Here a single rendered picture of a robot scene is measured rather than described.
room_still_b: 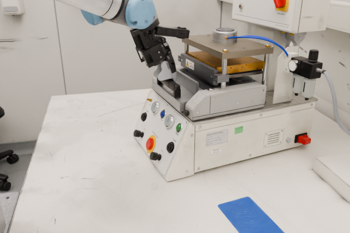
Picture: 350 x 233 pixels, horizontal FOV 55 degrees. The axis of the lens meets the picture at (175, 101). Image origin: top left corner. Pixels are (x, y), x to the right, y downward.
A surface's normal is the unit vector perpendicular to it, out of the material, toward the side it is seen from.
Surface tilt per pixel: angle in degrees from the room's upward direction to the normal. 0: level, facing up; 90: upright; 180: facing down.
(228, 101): 90
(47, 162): 0
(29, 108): 90
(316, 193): 0
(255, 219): 0
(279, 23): 90
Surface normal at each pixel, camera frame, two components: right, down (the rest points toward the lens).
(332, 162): 0.00, -0.93
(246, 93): 0.40, 0.34
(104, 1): 0.56, 0.51
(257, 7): -0.91, 0.15
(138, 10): 0.65, 0.32
